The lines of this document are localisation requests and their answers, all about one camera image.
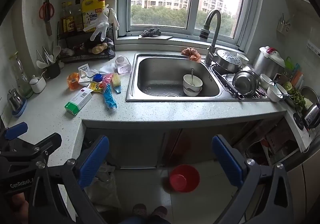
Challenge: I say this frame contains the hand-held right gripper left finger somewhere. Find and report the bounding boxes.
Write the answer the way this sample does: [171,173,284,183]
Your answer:
[29,135,110,224]

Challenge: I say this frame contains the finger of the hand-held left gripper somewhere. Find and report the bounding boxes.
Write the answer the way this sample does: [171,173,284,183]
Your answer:
[0,121,28,145]
[0,133,62,167]

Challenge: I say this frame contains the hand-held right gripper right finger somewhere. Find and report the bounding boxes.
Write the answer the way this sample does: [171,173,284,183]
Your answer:
[211,135,292,224]

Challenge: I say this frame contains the white paper towel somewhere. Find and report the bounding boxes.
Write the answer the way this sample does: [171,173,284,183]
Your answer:
[100,62,118,74]

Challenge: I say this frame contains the clear plastic bottle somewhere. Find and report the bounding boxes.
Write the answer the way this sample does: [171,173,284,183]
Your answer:
[115,55,132,75]

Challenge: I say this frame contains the blue coaster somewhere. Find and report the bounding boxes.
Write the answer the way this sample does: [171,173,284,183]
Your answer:
[12,99,27,117]

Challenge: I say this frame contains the steel lidded mug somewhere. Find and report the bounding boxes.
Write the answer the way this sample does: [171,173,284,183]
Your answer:
[7,89,24,112]

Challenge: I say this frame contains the red plastic basin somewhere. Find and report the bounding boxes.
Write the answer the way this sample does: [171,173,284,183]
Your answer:
[169,164,200,193]

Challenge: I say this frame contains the white and green box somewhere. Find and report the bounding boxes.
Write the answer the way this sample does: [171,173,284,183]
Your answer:
[64,87,93,116]

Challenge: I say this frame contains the white lidded cup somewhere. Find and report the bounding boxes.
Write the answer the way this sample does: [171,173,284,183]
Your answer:
[29,75,47,93]

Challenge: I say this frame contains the clear glass bottle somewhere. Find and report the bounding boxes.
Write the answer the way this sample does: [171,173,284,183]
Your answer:
[10,51,33,98]

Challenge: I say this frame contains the blue packet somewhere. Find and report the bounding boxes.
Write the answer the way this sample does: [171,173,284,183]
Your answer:
[104,84,118,110]

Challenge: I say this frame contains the orange packet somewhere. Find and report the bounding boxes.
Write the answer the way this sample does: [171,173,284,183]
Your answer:
[67,72,80,91]

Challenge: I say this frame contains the person's brown shoe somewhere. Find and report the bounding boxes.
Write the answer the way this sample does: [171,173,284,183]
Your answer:
[132,203,147,218]
[151,205,168,218]

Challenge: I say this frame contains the black utensil holder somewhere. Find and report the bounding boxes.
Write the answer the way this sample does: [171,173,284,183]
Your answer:
[46,61,62,79]

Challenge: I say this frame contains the yellow packet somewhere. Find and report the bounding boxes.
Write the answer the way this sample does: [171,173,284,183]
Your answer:
[88,81,105,93]

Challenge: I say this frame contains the white ceramic bowl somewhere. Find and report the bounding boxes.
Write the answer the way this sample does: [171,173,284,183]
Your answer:
[236,52,250,66]
[260,74,273,89]
[183,74,203,90]
[267,83,288,102]
[183,87,202,97]

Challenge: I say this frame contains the yellow dish brush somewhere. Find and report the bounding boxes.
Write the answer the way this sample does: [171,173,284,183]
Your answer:
[111,73,122,93]

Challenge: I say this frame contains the steel basin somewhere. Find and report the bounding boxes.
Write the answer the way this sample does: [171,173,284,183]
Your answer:
[232,70,258,97]

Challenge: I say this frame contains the pink wrapper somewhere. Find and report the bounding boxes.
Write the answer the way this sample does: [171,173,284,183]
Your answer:
[102,74,114,89]

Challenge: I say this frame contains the white rice paddle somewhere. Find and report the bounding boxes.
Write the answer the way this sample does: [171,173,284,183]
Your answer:
[53,45,62,61]

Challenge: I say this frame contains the green vegetables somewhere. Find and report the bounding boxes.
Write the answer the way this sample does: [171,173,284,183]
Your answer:
[287,87,307,110]

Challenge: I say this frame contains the steel electric kettle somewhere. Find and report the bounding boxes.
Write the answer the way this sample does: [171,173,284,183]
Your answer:
[301,102,320,131]

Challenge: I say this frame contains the steel pot perforated lid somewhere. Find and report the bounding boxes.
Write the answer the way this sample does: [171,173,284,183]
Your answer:
[216,49,243,72]

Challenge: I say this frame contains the stainless steel sink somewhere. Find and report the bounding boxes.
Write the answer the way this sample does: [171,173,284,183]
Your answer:
[126,53,270,102]

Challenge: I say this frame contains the brown loofah sponge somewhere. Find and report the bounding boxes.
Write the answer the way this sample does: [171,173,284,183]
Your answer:
[92,43,108,54]

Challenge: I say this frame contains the steel electric cooker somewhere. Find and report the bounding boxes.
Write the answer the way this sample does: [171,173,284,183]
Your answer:
[253,46,286,78]

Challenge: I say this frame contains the steel cooking pot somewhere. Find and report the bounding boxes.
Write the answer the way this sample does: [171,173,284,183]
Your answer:
[300,86,320,104]

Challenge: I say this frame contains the orange rag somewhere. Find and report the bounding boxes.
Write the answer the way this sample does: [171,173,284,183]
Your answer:
[181,47,202,62]

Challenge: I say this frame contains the steel faucet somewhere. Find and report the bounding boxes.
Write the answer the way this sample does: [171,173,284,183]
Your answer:
[199,9,222,65]

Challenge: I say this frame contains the dark sauce bottle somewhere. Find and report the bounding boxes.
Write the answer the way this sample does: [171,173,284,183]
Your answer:
[75,4,84,31]
[60,2,68,33]

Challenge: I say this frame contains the sauce bottle yellow label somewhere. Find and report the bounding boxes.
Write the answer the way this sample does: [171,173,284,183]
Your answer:
[66,1,77,32]

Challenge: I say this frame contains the white rubber glove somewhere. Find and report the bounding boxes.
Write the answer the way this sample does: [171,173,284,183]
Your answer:
[83,5,110,42]
[109,8,120,31]

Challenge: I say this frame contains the yellow detergent bottle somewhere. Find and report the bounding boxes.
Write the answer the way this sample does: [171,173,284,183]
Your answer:
[82,0,105,32]

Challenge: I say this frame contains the steel wool scrubber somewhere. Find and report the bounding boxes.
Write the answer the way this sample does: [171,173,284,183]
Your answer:
[141,28,162,37]

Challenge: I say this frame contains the black wire rack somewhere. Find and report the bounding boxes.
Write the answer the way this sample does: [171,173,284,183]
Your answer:
[57,21,116,62]

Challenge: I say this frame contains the red-handled scissors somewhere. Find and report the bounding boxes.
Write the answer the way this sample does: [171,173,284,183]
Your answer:
[39,0,55,21]

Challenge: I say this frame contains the white wall utensil holder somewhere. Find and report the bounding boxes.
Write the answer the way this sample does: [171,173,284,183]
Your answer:
[276,14,292,33]

